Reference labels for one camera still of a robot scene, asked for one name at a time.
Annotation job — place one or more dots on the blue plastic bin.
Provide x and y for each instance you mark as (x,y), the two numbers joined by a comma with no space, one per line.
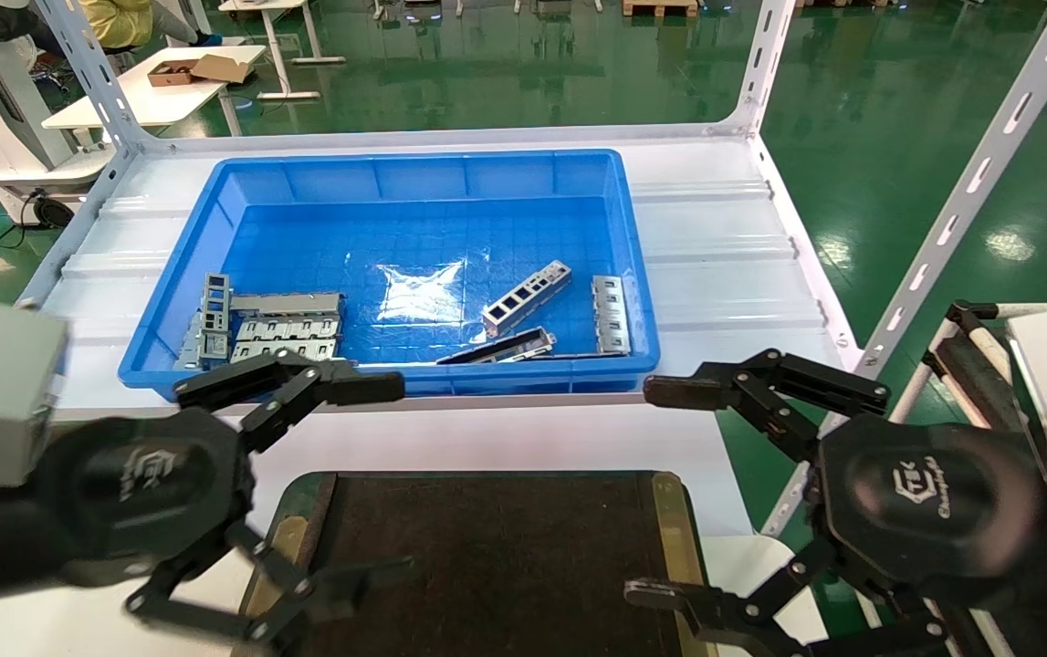
(413,178)

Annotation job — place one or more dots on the open cardboard box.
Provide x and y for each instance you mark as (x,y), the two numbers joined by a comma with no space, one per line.
(213,68)

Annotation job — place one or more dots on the grey upright metal bracket part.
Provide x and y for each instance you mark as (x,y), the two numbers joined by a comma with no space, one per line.
(214,319)

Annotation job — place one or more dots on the silver bracket with rectangular cutouts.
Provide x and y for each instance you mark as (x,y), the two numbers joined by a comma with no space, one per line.
(523,299)

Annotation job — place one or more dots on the grey long metal bracket part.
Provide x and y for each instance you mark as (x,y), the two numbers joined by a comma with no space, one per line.
(286,304)

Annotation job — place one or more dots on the grey small metal bracket part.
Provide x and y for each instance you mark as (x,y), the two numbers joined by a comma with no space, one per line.
(190,347)

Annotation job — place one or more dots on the silver flat slotted metal part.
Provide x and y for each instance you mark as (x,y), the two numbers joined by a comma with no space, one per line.
(612,315)

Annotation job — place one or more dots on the black tray container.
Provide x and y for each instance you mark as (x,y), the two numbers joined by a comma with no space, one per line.
(505,547)

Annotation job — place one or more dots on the silver slotted metal bracket part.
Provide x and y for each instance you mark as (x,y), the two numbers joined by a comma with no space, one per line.
(290,328)
(286,350)

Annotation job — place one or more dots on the white desk with legs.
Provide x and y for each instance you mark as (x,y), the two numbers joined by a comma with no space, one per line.
(281,46)

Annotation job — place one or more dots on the person in yellow jacket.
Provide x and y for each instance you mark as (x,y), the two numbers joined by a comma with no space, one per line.
(117,20)

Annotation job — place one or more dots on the white metal shelf rack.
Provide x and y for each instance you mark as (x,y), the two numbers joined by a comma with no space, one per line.
(765,64)

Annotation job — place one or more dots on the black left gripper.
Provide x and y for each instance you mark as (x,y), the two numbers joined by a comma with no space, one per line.
(140,484)

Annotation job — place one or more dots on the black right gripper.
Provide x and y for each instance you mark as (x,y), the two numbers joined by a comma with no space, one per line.
(925,502)

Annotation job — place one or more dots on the clear plastic bag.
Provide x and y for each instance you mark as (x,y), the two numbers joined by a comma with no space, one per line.
(423,292)

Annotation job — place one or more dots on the wooden pallet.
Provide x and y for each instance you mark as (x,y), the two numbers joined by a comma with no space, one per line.
(660,7)

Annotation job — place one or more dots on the white work table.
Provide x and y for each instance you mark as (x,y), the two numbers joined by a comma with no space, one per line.
(158,100)

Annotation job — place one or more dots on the white tube cart frame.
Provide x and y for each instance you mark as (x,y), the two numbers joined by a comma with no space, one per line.
(966,370)

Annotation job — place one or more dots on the dark long metal bracket part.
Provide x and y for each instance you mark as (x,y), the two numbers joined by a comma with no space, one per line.
(505,347)

